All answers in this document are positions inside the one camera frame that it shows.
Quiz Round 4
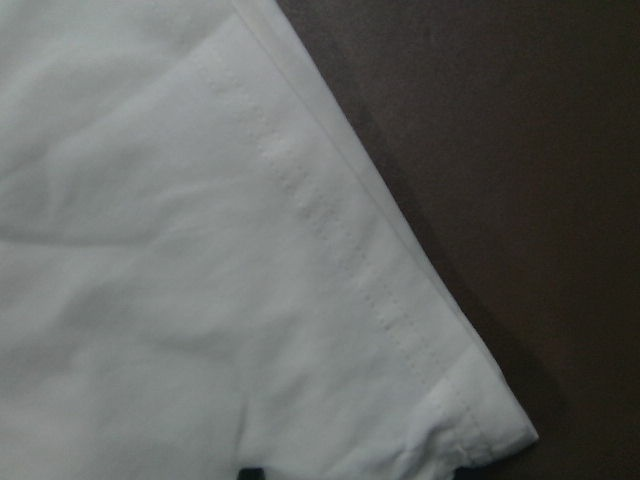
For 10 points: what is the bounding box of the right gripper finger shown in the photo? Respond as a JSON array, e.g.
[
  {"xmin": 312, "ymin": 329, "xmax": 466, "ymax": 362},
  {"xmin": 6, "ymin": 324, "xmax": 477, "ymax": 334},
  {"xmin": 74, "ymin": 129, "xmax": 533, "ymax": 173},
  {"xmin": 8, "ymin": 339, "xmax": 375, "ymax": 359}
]
[{"xmin": 237, "ymin": 467, "xmax": 265, "ymax": 480}]

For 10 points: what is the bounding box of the cream long-sleeve cat shirt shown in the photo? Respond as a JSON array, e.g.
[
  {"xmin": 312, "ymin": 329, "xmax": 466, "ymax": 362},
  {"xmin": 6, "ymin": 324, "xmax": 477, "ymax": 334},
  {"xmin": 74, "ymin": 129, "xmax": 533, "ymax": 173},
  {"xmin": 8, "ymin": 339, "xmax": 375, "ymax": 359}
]
[{"xmin": 1, "ymin": 1, "xmax": 537, "ymax": 479}]

